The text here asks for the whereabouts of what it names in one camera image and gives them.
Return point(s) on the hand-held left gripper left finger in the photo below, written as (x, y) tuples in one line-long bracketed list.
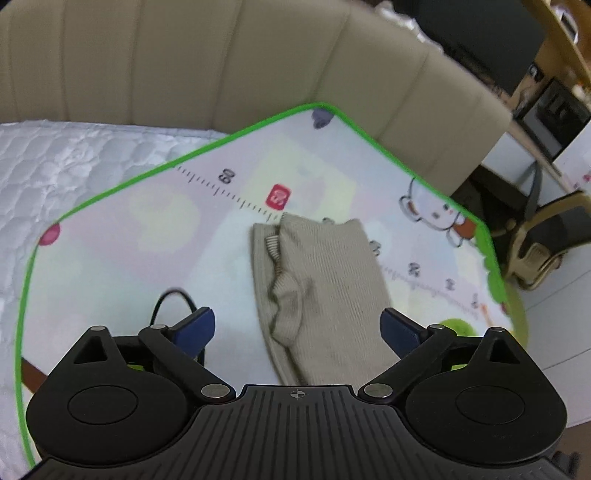
[(198, 330)]

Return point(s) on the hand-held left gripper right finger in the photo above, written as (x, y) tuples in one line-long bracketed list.
[(401, 334)]

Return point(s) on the beige ribbed sweater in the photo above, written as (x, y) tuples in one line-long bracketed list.
[(323, 300)]

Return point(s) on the cartoon printed play mat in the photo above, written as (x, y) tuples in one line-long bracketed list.
[(138, 258)]

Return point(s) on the black and tan chair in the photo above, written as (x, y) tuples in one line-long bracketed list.
[(545, 244)]

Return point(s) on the white desk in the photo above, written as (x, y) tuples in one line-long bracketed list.
[(512, 157)]

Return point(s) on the white quilted mattress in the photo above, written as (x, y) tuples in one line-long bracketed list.
[(69, 157)]

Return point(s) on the beige padded headboard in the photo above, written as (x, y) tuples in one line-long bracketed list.
[(207, 60)]

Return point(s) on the dark monitor screen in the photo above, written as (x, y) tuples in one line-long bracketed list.
[(480, 41)]

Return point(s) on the black picture frame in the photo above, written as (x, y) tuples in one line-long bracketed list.
[(554, 115)]

